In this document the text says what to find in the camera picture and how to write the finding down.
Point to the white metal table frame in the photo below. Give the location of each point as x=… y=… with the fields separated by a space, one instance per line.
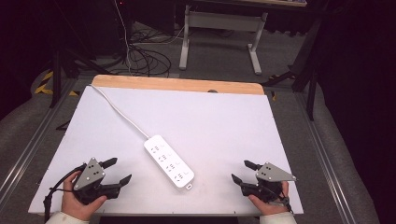
x=221 y=21

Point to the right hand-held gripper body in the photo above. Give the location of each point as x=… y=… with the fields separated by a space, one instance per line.
x=270 y=179

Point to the white power strip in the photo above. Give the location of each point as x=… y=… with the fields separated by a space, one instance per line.
x=169 y=161

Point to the black metal stand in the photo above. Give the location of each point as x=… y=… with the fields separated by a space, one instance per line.
x=57 y=74
x=308 y=77

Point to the yellow black floor tape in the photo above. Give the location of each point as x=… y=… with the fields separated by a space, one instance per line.
x=46 y=84

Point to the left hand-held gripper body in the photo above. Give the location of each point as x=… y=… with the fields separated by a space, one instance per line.
x=90 y=177

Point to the white table mat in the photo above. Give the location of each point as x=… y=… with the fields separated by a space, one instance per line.
x=202 y=124

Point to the aluminium floor rail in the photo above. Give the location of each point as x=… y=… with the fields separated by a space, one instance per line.
x=323 y=161
x=34 y=140

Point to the dark curtain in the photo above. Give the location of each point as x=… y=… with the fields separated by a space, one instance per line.
x=361 y=93
x=21 y=46

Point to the person's left hand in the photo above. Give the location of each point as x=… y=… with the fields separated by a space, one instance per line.
x=74 y=202

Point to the person's right hand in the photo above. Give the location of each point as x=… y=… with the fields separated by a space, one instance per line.
x=270 y=207

